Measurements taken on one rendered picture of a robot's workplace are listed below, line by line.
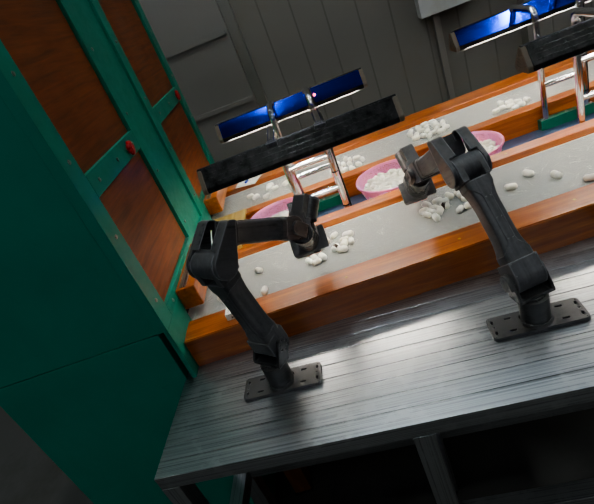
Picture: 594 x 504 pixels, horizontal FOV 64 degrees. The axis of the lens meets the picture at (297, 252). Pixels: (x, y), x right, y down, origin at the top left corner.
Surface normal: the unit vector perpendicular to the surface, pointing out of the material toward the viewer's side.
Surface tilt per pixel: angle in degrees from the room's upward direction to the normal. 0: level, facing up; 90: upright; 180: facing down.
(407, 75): 90
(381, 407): 0
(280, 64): 90
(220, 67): 90
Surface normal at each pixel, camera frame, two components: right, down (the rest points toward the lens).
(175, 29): -0.04, 0.51
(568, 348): -0.35, -0.81
